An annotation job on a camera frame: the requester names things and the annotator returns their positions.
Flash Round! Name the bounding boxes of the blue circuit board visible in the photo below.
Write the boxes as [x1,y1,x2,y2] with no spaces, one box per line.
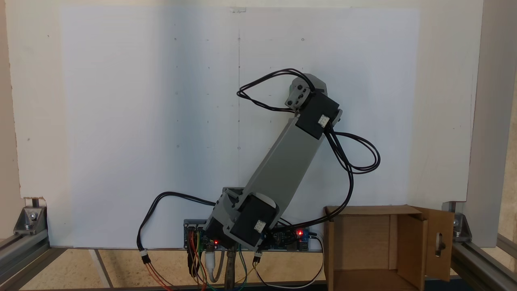
[184,219,311,252]

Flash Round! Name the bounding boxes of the brown cardboard box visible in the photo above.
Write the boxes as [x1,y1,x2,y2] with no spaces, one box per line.
[323,205,455,291]

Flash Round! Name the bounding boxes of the white paper sheet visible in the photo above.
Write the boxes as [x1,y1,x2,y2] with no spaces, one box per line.
[61,6,420,249]

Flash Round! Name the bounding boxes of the metal table clamp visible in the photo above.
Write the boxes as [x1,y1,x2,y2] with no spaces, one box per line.
[225,250,239,290]

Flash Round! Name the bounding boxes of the white base board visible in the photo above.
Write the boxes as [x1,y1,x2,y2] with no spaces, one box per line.
[5,0,484,248]

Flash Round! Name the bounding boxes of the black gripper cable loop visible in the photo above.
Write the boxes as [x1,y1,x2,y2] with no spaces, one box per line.
[237,68,316,112]

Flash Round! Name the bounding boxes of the long black motor cable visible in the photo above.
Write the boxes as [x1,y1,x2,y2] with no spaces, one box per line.
[277,124,381,233]

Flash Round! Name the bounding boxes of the coloured jumper wires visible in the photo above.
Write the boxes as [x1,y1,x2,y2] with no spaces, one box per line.
[187,230,248,291]

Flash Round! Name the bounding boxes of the metal corner bracket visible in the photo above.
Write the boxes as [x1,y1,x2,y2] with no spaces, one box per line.
[13,206,47,236]
[442,201,472,242]

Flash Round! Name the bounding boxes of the black cable with white connector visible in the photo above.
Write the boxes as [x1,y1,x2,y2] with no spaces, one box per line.
[137,192,216,264]

